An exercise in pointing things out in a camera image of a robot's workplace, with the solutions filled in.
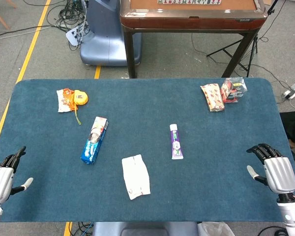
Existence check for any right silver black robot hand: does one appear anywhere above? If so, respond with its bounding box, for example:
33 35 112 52
246 143 295 204

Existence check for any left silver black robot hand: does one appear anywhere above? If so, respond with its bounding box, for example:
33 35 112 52
0 146 34 205

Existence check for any pink white wipes pack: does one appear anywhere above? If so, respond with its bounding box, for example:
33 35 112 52
121 154 151 201

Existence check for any white power strip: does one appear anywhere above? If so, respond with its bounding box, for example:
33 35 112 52
284 82 295 99
65 23 89 46

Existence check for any clear plastic bag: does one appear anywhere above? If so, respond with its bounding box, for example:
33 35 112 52
198 222 236 236

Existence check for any clear plastic coffee box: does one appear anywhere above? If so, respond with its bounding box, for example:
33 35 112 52
220 77 248 104

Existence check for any orange white snack packet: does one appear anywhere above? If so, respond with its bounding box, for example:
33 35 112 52
56 88 77 113

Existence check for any blue cookie box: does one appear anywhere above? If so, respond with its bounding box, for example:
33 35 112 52
81 116 109 165

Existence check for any beige red patterned snack packet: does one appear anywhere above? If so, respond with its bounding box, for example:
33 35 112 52
200 83 225 113

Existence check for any purple toothpaste tube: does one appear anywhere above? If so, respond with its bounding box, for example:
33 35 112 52
169 123 184 160

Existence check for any yellow tape measure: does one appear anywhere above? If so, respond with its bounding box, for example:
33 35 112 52
73 89 89 125

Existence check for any black tripod stand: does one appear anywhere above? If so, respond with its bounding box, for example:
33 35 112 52
206 0 280 78

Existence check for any blue felt table cover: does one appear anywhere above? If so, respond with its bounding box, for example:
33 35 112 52
0 78 295 223

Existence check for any grey robot body base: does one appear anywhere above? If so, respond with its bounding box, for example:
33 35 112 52
92 222 199 236

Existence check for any brown mahjong table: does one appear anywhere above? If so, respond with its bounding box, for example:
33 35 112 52
119 0 268 79

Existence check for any row of face-up mahjong tiles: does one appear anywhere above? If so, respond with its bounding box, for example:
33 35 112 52
157 0 222 5

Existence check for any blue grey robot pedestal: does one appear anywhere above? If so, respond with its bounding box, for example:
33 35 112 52
80 0 142 66

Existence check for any tangle of black cables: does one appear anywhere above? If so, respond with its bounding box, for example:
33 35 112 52
46 0 89 32

